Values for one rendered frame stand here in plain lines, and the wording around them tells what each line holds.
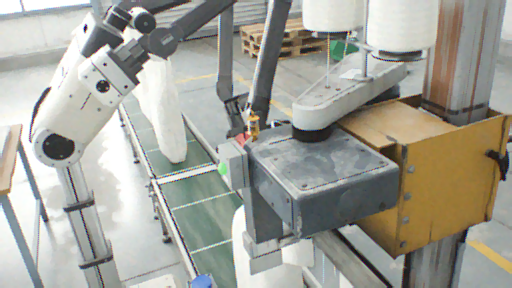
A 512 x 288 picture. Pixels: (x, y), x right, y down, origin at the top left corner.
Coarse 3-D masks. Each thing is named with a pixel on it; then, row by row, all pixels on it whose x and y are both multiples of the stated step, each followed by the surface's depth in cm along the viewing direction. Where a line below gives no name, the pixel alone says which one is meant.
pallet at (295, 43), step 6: (246, 36) 695; (246, 42) 699; (252, 42) 665; (282, 42) 689; (288, 42) 688; (294, 42) 654; (300, 42) 658; (312, 42) 673; (318, 42) 673; (324, 42) 676; (252, 48) 672; (258, 48) 670; (282, 48) 654; (288, 48) 654
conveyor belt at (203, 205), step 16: (208, 176) 277; (176, 192) 262; (192, 192) 261; (208, 192) 259; (224, 192) 258; (176, 208) 246; (192, 208) 245; (208, 208) 244; (224, 208) 243; (192, 224) 232; (208, 224) 230; (224, 224) 229; (192, 240) 219; (208, 240) 218; (224, 240) 217; (192, 256) 208; (208, 256) 207; (224, 256) 206; (208, 272) 197; (224, 272) 197
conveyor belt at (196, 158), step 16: (128, 96) 435; (128, 112) 393; (144, 128) 356; (144, 144) 328; (192, 144) 322; (160, 160) 302; (192, 160) 298; (208, 160) 297; (160, 176) 282; (192, 176) 287
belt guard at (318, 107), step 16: (352, 64) 120; (368, 64) 119; (384, 64) 117; (400, 64) 117; (320, 80) 109; (336, 80) 108; (352, 80) 107; (384, 80) 112; (400, 80) 119; (304, 96) 100; (320, 96) 99; (336, 96) 98; (352, 96) 101; (368, 96) 107; (304, 112) 93; (320, 112) 93; (336, 112) 97; (304, 128) 95; (320, 128) 95
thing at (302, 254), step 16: (240, 208) 164; (240, 224) 157; (240, 240) 155; (304, 240) 122; (240, 256) 158; (288, 256) 131; (304, 256) 125; (240, 272) 162; (272, 272) 138; (288, 272) 138
